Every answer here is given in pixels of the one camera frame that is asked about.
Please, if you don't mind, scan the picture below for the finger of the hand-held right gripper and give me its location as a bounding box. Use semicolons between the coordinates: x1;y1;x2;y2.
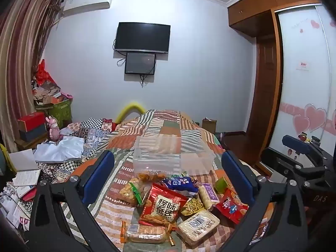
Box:
282;135;312;156
260;148;305;185

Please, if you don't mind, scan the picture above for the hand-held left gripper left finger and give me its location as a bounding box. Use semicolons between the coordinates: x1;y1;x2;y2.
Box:
26;151;124;252

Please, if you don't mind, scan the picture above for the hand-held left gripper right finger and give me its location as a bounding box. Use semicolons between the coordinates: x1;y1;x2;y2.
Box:
220;151;308;252

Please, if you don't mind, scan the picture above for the red cartoon snack packet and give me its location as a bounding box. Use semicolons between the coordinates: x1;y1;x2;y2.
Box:
215;188;249;225

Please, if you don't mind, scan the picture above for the rice roll with purple label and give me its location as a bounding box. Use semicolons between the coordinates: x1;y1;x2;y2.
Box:
198;184;220;211

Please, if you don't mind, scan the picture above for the blue biscuit packet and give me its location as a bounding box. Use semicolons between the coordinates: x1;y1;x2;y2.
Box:
161;176;199;194

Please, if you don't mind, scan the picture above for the clear plastic storage container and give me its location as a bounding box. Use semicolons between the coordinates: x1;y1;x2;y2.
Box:
133;135;216;177

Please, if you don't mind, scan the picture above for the large red snack packet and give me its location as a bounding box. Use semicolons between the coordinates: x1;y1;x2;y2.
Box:
139;183;189;228

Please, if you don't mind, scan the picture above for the peanut bag with green label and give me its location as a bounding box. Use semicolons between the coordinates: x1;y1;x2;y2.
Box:
119;178;152;207

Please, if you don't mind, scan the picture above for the checked patchwork blanket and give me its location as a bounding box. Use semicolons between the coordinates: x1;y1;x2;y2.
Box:
34;118;116;179

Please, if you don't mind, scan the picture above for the white cloth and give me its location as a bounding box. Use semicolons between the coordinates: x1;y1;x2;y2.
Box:
34;136;85;163

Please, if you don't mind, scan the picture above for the brown paper bag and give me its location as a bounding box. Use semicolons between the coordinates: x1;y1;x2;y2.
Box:
202;118;217;133

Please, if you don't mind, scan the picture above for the clear bag of yellow strips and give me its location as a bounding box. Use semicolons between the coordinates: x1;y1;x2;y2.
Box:
181;197;206;216

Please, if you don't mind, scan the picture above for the white heart-print sliding door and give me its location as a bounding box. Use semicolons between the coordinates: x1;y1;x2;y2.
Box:
270;4;336;163

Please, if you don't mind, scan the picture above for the pink toy rabbit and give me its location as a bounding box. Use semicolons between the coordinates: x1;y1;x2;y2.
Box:
45;116;61;140

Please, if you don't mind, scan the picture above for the white square cake packet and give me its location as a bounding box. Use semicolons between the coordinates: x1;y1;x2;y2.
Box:
177;210;221;247

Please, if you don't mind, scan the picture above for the yellow foam tube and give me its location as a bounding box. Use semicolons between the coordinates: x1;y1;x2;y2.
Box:
115;101;146;123

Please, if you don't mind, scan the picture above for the green patterned box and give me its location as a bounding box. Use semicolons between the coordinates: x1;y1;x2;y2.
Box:
49;98;72;129

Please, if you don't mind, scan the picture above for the open notebook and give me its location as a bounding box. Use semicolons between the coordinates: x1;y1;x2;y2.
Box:
12;169;41;187

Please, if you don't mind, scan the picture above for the white paper sheet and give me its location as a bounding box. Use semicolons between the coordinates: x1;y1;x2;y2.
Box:
8;148;40;173

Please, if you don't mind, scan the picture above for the clear bread packet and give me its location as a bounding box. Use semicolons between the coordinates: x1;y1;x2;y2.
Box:
125;224;167;244

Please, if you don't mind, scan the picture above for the red flat box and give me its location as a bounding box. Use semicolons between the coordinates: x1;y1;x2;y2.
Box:
17;112;47;132

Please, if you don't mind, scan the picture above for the pile of papers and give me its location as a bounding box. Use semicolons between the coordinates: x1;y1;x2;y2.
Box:
0;184;36;233

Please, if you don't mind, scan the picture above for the red plastic bag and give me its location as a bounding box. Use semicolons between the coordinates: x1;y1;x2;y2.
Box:
36;59;57;86

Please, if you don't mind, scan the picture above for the brown wooden wardrobe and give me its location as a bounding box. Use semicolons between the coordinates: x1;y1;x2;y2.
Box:
227;0;327;163

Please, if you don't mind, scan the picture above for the striped brown curtain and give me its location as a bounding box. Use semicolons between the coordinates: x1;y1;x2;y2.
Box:
0;0;63;153

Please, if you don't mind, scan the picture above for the white air conditioner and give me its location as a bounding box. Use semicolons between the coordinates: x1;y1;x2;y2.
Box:
60;0;114;12

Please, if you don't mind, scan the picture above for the small black wall monitor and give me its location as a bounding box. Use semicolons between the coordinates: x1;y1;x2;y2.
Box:
124;52;157;75

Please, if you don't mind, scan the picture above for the black wall television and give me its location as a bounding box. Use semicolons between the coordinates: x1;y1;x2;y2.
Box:
114;22;171;54

